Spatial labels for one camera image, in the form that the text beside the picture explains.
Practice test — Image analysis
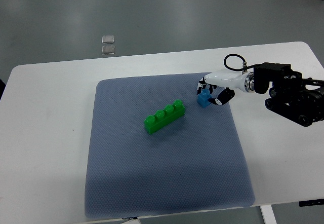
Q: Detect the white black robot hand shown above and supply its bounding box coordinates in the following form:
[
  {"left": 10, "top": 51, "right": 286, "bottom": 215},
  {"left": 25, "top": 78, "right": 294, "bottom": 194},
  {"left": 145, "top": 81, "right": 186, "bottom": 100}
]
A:
[{"left": 197, "top": 70, "right": 254, "bottom": 105}]

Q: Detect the small blue block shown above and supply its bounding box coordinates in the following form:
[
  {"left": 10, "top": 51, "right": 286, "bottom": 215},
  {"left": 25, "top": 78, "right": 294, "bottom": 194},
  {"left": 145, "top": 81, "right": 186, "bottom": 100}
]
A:
[{"left": 197, "top": 89, "right": 212, "bottom": 108}]

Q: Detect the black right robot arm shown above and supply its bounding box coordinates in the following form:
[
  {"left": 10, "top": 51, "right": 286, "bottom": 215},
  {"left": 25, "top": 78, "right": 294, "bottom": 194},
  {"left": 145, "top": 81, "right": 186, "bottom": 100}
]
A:
[{"left": 253, "top": 62, "right": 323, "bottom": 127}]

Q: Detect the long green block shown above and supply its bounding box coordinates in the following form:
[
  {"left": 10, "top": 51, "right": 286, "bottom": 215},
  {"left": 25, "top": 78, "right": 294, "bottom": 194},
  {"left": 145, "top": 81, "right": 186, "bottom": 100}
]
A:
[{"left": 144, "top": 99, "right": 186, "bottom": 135}]

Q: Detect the blue-grey foam mat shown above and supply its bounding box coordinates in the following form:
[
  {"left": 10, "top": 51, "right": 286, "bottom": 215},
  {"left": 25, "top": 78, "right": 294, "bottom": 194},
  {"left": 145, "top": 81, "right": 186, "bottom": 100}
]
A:
[{"left": 85, "top": 73, "right": 255, "bottom": 219}]

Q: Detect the lower metal floor plate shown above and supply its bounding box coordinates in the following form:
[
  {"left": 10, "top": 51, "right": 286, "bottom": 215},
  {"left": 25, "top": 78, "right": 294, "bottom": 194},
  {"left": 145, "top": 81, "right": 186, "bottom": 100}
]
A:
[{"left": 102, "top": 45, "right": 115, "bottom": 55}]

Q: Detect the metal floor plate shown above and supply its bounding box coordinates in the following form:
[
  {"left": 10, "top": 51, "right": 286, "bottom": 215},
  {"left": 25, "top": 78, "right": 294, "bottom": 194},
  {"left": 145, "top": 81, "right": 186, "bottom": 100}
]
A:
[
  {"left": 102, "top": 45, "right": 115, "bottom": 55},
  {"left": 102, "top": 34, "right": 115, "bottom": 44}
]

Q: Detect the upper metal floor plate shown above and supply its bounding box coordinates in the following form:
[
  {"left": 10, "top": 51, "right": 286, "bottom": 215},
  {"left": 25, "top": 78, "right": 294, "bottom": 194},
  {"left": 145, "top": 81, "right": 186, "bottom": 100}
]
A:
[{"left": 102, "top": 34, "right": 115, "bottom": 44}]

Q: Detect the white table leg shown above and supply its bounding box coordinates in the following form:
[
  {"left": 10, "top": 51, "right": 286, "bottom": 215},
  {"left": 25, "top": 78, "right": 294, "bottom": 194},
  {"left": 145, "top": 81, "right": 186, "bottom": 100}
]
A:
[{"left": 260, "top": 205, "right": 277, "bottom": 224}]

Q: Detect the black table control panel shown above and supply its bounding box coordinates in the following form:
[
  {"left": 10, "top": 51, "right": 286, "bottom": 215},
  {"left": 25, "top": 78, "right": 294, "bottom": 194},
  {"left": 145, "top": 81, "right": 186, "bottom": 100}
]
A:
[{"left": 299, "top": 199, "right": 324, "bottom": 207}]

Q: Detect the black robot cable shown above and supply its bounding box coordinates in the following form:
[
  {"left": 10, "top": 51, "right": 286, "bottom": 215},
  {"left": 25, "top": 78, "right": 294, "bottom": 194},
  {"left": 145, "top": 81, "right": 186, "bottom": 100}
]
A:
[{"left": 223, "top": 54, "right": 255, "bottom": 73}]

